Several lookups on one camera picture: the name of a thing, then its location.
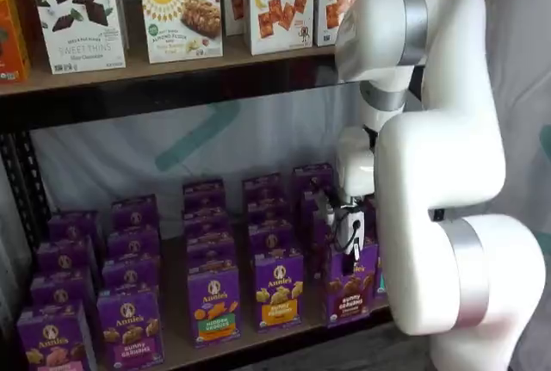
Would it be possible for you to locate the purple Annie's snack box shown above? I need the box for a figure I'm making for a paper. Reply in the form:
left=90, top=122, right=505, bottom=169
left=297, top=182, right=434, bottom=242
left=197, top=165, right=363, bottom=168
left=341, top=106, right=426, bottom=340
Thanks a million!
left=292, top=166, right=335, bottom=196
left=363, top=196, right=380, bottom=251
left=241, top=174, right=283, bottom=203
left=187, top=232, right=238, bottom=271
left=36, top=236, right=102, bottom=280
left=29, top=266, right=99, bottom=316
left=107, top=225, right=161, bottom=264
left=183, top=192, right=228, bottom=216
left=182, top=178, right=226, bottom=197
left=102, top=255, right=163, bottom=299
left=111, top=194, right=159, bottom=234
left=246, top=197, right=285, bottom=226
left=300, top=189, right=329, bottom=222
left=47, top=210, right=104, bottom=248
left=183, top=209, right=236, bottom=238

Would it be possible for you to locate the purple box orange patch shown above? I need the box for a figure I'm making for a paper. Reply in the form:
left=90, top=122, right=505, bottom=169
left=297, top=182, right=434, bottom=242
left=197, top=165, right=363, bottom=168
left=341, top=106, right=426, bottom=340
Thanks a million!
left=252, top=252, right=306, bottom=325
left=248, top=220, right=294, bottom=260

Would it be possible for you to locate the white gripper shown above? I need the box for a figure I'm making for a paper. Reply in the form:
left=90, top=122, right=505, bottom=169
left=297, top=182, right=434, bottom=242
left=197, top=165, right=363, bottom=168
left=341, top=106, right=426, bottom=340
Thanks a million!
left=338, top=205, right=368, bottom=275

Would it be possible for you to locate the black metal shelf frame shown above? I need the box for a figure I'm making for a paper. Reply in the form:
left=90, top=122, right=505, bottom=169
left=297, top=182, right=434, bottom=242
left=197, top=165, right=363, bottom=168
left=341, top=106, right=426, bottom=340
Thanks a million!
left=0, top=0, right=490, bottom=371

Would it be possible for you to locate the white Sweet Thins box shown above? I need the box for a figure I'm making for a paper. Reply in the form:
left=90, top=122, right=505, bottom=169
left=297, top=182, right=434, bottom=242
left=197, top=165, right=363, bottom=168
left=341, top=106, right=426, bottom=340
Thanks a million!
left=25, top=0, right=129, bottom=75

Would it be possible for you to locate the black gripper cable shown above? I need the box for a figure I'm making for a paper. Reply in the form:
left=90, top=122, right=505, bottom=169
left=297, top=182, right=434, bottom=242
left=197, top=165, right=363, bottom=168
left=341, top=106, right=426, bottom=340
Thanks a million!
left=329, top=209, right=359, bottom=257

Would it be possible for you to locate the purple box green patch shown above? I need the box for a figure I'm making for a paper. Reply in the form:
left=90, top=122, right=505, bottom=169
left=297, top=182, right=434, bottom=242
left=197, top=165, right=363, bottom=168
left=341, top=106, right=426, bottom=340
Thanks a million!
left=187, top=265, right=241, bottom=349

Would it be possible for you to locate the white backdrop sheet teal mark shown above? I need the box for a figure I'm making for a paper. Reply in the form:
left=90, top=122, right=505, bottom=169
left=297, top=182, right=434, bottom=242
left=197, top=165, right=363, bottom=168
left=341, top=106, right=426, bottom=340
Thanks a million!
left=29, top=84, right=374, bottom=228

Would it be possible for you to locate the red cheddar pretzel crackers box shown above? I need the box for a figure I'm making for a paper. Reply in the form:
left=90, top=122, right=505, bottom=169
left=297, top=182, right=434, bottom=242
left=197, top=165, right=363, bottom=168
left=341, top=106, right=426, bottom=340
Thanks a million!
left=244, top=0, right=316, bottom=56

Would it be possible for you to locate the yellow white almond bar box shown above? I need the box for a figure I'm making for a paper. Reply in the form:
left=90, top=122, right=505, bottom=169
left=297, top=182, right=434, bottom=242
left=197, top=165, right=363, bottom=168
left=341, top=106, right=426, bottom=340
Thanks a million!
left=139, top=0, right=224, bottom=65

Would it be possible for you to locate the orange snack box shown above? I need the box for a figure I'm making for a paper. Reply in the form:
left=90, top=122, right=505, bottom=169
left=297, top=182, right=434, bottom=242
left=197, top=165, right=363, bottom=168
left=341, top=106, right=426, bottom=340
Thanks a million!
left=0, top=0, right=32, bottom=84

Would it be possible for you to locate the purple box pink patch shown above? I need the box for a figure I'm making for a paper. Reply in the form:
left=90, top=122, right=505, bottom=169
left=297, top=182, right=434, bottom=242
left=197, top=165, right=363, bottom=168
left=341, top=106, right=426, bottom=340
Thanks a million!
left=15, top=301, right=98, bottom=371

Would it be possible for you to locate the purple box brown patch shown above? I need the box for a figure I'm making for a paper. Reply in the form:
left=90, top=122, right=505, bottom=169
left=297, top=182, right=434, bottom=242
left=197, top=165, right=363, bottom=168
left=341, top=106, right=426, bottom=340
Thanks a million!
left=325, top=244, right=381, bottom=328

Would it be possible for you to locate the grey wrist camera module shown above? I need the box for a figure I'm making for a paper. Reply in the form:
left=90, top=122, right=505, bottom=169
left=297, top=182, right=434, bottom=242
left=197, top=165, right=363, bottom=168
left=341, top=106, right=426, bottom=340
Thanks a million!
left=318, top=189, right=346, bottom=222

